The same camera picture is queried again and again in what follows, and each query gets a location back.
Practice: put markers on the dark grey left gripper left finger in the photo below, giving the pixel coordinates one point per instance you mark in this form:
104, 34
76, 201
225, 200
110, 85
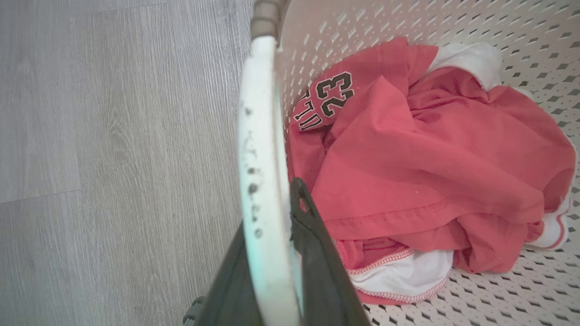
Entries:
229, 290

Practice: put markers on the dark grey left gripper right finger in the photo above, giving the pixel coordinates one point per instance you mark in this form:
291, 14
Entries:
324, 276

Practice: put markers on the white perforated plastic laundry basket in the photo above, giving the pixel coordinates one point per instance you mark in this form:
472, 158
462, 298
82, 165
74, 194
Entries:
265, 181

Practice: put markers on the red jersey with number 23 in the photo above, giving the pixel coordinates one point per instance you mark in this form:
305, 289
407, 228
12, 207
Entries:
430, 154

